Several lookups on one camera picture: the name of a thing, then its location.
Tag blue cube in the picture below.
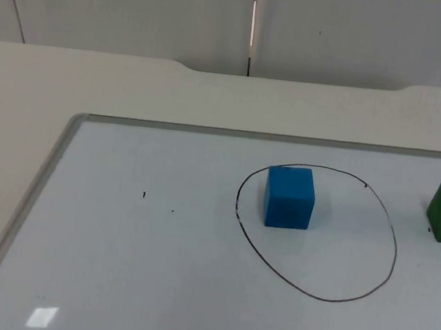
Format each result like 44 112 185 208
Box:
261 164 319 233

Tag grey-framed whiteboard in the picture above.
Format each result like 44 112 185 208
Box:
0 103 441 330

